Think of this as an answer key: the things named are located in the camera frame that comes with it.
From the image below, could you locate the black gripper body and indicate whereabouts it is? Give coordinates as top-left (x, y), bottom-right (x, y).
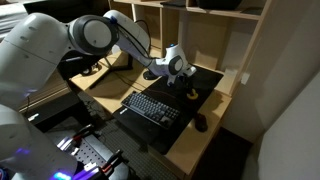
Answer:
top-left (175, 75), bottom-right (193, 89)

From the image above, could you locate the yellow rubber duck toy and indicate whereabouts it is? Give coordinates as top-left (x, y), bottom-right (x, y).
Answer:
top-left (187, 92), bottom-right (198, 100)

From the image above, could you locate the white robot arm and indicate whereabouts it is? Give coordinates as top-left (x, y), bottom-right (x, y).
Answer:
top-left (0, 10), bottom-right (196, 180)

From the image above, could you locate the black desk mat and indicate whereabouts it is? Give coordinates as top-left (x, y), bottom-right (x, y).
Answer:
top-left (113, 67), bottom-right (223, 155)

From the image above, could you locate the black gooseneck microphone stand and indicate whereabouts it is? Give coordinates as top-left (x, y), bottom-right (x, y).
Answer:
top-left (135, 20), bottom-right (158, 80)

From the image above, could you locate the black computer mouse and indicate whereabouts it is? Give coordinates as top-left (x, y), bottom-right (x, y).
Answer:
top-left (195, 113), bottom-right (208, 132)

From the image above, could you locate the dark mechanical keyboard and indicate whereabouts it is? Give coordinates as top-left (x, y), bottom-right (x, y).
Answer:
top-left (121, 92), bottom-right (181, 130)

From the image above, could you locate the wooden desk shelf unit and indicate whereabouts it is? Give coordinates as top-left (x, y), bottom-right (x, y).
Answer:
top-left (108, 0), bottom-right (276, 97)

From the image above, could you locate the black monitor stand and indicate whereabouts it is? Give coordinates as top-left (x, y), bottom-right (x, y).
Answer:
top-left (89, 52), bottom-right (133, 89)

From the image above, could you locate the black phone on shelf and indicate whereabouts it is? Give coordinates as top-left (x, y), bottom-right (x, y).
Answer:
top-left (160, 0), bottom-right (186, 7)

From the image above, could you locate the dark bag on shelf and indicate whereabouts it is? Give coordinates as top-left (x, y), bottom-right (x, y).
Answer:
top-left (196, 0), bottom-right (242, 10)

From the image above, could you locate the red black clamp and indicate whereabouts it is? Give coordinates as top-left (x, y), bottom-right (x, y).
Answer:
top-left (72, 124), bottom-right (94, 141)
top-left (101, 150), bottom-right (123, 173)

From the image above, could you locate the black computer monitor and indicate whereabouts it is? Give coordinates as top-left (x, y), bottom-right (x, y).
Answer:
top-left (24, 0), bottom-right (109, 80)

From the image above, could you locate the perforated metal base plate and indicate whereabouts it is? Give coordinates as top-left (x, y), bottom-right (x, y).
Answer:
top-left (56, 135), bottom-right (113, 171)

